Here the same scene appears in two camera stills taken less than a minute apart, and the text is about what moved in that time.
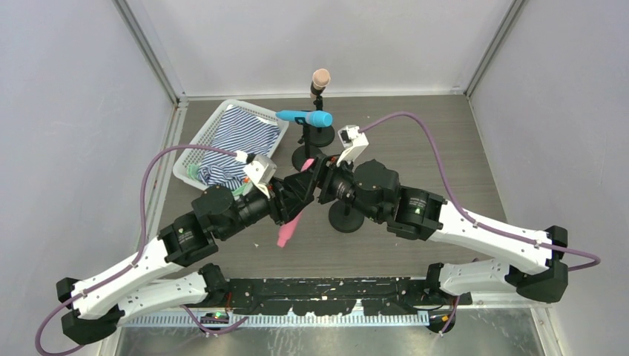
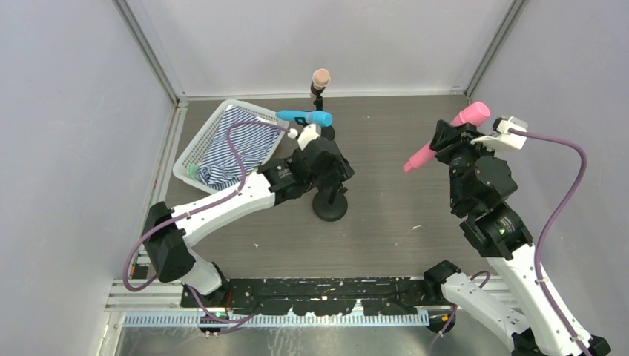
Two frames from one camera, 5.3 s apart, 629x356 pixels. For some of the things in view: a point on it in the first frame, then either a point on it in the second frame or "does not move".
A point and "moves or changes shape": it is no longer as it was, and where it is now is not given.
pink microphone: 286,230 -> 475,113
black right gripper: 325,182 -> 446,139
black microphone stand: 344,218 moves or changes shape
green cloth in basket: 192,170 does not move
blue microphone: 320,119 does not move
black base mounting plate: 328,297 does not move
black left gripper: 280,200 -> 305,121
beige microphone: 320,78 does not move
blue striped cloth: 241,131 does not move
